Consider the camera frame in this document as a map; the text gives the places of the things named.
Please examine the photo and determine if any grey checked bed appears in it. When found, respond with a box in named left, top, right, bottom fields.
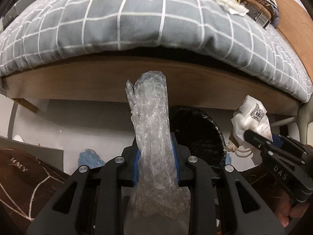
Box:
left=0, top=0, right=313, bottom=103

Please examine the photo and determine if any silver and black packet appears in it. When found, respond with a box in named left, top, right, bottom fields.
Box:
left=242, top=2, right=271, bottom=29

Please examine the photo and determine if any white paper bag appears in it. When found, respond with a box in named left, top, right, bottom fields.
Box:
left=224, top=95, right=273, bottom=158

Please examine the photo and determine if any brown wooden panel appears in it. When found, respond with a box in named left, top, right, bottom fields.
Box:
left=273, top=0, right=313, bottom=71

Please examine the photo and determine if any black trash bin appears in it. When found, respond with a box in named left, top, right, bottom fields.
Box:
left=169, top=106, right=227, bottom=174

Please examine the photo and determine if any clear bubble wrap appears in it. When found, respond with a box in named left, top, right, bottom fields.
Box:
left=125, top=70, right=192, bottom=220

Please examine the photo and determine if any person's right hand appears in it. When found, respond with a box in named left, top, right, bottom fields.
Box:
left=277, top=193, right=313, bottom=228

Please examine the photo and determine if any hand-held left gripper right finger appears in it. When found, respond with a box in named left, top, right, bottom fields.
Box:
left=171, top=132, right=286, bottom=235

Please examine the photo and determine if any brown cloth with white lines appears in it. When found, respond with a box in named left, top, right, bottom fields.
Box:
left=0, top=147, right=71, bottom=235

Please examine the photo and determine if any beige metal frame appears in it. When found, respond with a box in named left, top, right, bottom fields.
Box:
left=271, top=100, right=313, bottom=145

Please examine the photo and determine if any wooden bed frame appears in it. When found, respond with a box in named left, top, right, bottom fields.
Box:
left=5, top=56, right=301, bottom=115

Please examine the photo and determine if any blue crumpled item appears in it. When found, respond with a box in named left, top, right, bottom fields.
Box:
left=78, top=149, right=106, bottom=169

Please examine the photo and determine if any brown fleece blanket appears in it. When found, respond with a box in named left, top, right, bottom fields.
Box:
left=241, top=0, right=278, bottom=20

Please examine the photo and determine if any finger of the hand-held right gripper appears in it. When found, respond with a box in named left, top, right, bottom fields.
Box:
left=244, top=130, right=274, bottom=152
left=272, top=135, right=305, bottom=152

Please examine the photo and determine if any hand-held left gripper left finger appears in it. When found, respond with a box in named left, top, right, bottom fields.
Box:
left=26, top=138, right=141, bottom=235

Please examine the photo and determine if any white crumpled tissue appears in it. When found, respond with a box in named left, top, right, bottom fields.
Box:
left=199, top=0, right=250, bottom=16

